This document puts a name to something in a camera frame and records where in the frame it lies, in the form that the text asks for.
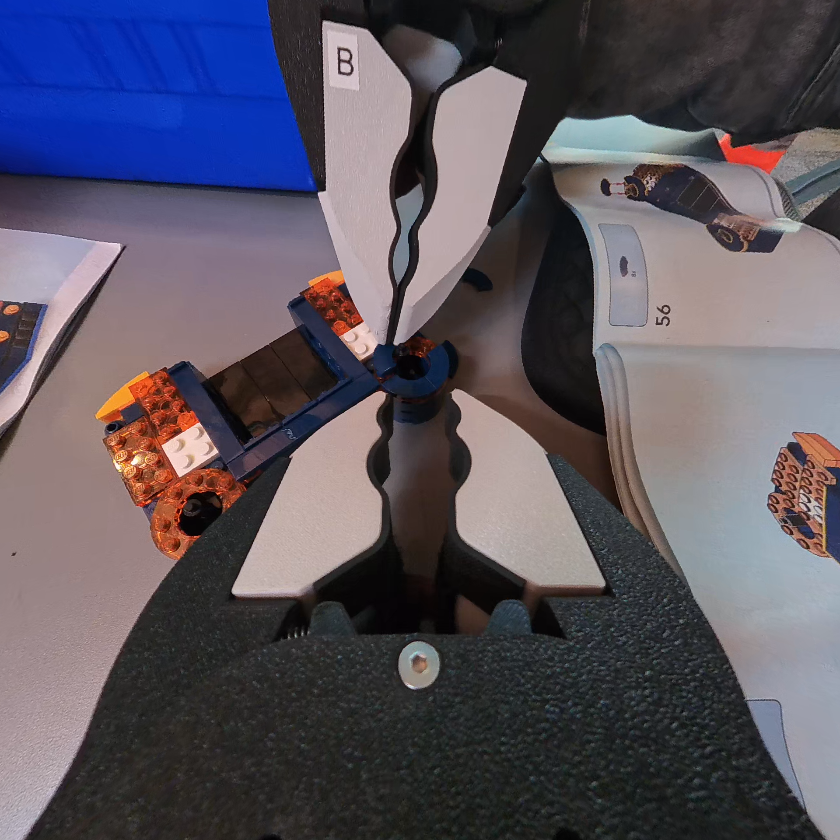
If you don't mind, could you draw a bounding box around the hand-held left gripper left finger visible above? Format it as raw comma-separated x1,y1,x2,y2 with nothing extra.
230,392,401,634

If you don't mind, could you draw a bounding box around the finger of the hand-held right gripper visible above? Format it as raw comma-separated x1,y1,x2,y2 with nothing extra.
318,20,465,343
395,64,530,343

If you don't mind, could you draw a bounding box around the thin booklet purple arcade cover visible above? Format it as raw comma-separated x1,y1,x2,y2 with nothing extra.
0,227,126,438

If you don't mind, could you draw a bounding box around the person's right forearm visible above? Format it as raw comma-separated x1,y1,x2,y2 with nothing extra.
558,0,840,150

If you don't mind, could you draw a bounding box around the blue orange brick model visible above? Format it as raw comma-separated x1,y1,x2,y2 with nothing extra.
95,269,460,563

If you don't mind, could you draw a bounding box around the orange grey striped cone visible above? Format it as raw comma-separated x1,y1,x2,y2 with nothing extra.
717,133,787,175

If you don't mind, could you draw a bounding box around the large blue plastic bin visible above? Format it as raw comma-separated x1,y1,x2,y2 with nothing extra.
0,0,317,196

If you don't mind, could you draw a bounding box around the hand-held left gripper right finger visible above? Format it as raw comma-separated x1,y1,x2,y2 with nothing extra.
438,390,608,632

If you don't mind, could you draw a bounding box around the thick open instruction booklet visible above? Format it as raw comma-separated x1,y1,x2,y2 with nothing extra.
543,125,840,840

